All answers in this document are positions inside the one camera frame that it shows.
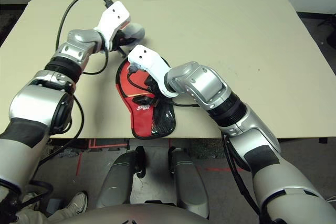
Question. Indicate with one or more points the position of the bystander beige trouser leg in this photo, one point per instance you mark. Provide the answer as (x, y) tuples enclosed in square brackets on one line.
[(39, 216)]

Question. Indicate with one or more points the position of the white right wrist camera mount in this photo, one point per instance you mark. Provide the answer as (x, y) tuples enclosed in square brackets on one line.
[(149, 58)]

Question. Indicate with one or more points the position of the grey robot leg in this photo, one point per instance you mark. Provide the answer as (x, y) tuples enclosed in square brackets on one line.
[(118, 179), (189, 182)]

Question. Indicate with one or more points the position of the red black paddle case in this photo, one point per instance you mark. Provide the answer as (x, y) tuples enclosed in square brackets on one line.
[(141, 121)]

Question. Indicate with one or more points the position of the black table frame bar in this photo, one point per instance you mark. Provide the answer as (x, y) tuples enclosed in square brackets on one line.
[(326, 140)]

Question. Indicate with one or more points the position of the grey robot right leg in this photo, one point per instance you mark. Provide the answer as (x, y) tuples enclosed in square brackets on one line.
[(189, 182)]

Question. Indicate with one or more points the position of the grey robot left leg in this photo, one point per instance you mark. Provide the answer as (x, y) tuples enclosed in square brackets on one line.
[(118, 179)]

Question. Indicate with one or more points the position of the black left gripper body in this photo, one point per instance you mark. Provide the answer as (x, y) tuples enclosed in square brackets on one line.
[(119, 41)]

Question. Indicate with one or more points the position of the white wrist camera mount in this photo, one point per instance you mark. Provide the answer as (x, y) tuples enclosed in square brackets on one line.
[(115, 16), (149, 58)]

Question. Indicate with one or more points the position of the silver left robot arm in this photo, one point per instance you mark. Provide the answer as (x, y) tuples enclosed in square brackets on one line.
[(29, 108)]

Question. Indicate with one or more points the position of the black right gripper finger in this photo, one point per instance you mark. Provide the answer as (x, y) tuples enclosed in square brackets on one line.
[(145, 102)]

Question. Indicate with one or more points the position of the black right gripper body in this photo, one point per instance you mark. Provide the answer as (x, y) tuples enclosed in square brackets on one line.
[(152, 87)]

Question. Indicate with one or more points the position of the bystander white sneaker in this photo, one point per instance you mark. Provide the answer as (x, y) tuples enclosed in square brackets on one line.
[(77, 204)]

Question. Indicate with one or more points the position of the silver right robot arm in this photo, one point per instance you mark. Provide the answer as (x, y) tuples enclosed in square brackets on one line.
[(210, 85)]

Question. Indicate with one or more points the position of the grey robot torso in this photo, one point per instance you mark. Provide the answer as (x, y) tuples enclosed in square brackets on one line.
[(131, 216)]

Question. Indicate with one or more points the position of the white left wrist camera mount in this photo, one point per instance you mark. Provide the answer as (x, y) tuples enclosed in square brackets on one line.
[(115, 16)]

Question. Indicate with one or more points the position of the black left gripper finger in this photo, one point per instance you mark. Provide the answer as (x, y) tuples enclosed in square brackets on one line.
[(130, 41)]

